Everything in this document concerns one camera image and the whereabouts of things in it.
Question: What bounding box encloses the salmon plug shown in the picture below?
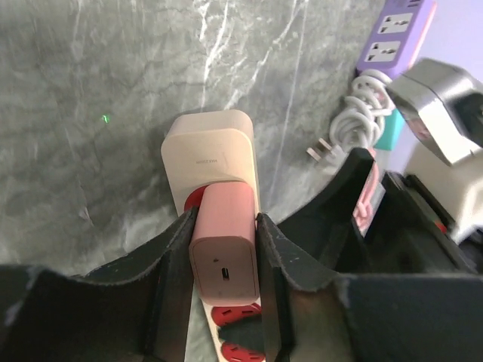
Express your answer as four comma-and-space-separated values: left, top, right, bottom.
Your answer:
189, 182, 259, 306

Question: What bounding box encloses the teal power strip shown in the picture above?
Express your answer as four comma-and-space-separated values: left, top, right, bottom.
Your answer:
374, 109, 405, 151

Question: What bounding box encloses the beige power strip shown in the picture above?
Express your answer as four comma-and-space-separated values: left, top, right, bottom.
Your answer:
161, 110, 264, 361

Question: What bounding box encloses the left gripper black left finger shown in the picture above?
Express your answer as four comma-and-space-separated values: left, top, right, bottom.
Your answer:
1, 210, 197, 361

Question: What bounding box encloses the pink cable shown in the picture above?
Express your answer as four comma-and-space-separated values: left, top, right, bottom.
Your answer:
352, 149, 380, 237

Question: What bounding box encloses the purple power strip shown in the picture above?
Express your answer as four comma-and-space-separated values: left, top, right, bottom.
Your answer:
356, 0, 437, 79

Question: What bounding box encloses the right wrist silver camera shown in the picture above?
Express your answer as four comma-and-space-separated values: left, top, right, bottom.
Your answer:
386, 58, 482, 166

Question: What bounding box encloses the white cable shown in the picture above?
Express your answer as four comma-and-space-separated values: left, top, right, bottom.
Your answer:
306, 69, 395, 165

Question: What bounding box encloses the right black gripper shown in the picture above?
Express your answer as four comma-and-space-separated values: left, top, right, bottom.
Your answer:
278, 148, 478, 274

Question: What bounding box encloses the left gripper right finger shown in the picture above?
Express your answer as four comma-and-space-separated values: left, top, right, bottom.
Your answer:
257, 214, 482, 361

